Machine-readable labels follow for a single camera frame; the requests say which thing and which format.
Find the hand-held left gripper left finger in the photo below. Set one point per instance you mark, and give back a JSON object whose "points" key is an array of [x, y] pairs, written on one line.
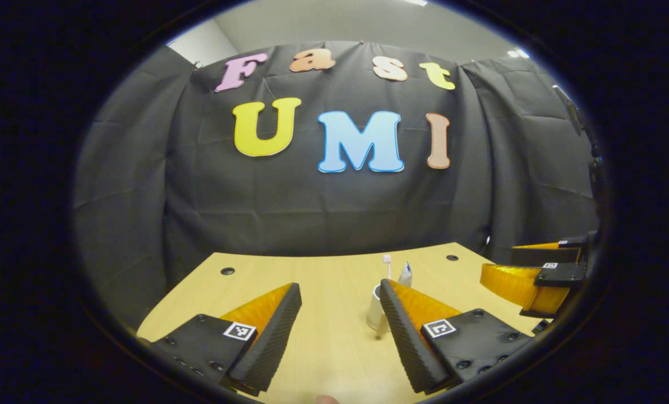
{"points": [[272, 342]]}

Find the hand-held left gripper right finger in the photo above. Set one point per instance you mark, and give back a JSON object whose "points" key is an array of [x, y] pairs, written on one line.
{"points": [[401, 342]]}

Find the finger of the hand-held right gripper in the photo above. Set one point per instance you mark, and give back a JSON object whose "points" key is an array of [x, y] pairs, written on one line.
{"points": [[508, 280], [547, 255]]}

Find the white toothpaste tube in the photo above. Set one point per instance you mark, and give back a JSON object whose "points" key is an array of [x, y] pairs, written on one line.
{"points": [[405, 275]]}

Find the pale pink toothbrush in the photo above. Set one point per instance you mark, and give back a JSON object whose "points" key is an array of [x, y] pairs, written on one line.
{"points": [[387, 264]]}

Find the light wooden desktop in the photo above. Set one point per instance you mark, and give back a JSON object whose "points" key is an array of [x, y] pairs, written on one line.
{"points": [[334, 336]]}

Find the black backdrop cloth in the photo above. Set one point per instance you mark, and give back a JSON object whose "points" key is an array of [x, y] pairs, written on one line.
{"points": [[312, 207]]}

